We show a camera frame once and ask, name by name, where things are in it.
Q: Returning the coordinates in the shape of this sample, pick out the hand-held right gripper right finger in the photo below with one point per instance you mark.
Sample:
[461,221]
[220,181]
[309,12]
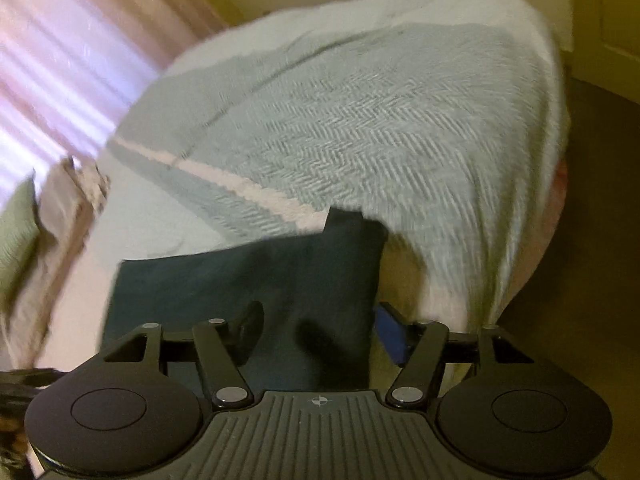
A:
[392,332]

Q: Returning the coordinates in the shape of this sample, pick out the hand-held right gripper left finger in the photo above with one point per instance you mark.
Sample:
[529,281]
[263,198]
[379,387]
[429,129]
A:
[250,332]

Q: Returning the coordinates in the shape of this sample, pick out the dark denim pants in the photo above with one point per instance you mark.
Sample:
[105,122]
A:
[225,280]

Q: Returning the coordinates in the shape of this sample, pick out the pale pink bed sheet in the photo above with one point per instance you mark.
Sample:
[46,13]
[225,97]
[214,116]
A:
[150,220]

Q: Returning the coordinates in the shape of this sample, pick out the grey herringbone blanket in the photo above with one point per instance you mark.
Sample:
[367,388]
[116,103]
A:
[375,135]

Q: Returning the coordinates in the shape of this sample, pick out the beige pillow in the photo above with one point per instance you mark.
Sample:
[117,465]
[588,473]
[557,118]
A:
[65,240]

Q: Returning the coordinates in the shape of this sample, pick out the green pillow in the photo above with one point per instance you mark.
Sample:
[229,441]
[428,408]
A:
[15,245]

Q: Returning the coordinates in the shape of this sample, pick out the pink curtain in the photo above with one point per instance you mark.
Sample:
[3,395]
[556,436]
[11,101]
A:
[65,60]

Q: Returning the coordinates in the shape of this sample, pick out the cream door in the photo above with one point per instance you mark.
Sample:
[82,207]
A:
[610,15]

